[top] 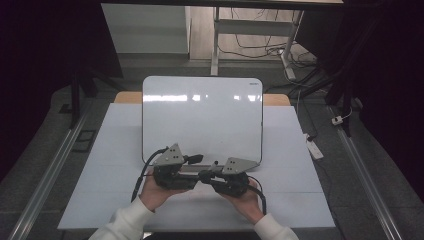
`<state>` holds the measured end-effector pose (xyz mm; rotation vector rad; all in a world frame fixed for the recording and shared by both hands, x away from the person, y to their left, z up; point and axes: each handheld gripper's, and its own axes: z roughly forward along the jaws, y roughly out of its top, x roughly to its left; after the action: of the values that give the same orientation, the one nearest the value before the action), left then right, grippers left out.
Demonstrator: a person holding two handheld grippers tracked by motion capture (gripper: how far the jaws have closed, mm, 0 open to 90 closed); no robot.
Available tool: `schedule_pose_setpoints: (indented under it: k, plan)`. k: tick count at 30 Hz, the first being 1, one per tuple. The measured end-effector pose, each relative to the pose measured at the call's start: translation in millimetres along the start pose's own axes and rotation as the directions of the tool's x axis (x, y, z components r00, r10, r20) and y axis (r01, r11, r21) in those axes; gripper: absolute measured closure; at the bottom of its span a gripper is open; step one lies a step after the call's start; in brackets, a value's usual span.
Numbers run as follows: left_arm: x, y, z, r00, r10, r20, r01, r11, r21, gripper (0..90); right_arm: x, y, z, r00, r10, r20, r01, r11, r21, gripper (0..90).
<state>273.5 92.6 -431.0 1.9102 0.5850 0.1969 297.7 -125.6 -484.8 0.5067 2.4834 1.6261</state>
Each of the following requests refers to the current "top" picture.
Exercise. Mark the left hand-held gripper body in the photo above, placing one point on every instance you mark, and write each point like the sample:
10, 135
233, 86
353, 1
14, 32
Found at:
170, 158

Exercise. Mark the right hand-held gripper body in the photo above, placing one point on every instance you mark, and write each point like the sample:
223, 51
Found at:
238, 165

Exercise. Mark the small white adapter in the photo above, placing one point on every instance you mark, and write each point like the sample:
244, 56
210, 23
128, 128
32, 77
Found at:
337, 120

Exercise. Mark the wooden table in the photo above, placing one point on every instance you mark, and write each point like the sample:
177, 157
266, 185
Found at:
128, 97

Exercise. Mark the black floor frame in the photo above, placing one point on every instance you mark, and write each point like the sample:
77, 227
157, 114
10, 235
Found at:
76, 146

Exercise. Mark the white cabinet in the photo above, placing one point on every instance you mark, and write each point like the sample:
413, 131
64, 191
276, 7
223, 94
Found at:
146, 30

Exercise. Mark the white table sheet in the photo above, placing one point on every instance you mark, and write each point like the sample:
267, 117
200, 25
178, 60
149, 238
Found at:
100, 200

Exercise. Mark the aluminium floor rail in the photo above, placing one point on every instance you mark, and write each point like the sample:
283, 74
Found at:
363, 173
50, 180

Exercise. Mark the person's left hand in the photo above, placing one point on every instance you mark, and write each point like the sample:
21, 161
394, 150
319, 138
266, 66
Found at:
155, 193

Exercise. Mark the black metal stand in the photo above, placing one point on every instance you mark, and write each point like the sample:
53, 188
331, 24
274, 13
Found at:
76, 100

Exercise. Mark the white desk frame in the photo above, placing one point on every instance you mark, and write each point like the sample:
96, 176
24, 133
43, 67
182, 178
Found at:
253, 27

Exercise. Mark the white whiteboard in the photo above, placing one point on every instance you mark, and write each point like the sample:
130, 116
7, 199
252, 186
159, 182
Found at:
206, 120

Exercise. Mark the person's right hand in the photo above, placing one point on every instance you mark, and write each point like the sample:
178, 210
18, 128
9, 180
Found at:
245, 203

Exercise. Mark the white power strip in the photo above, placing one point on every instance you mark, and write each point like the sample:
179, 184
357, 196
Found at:
314, 149

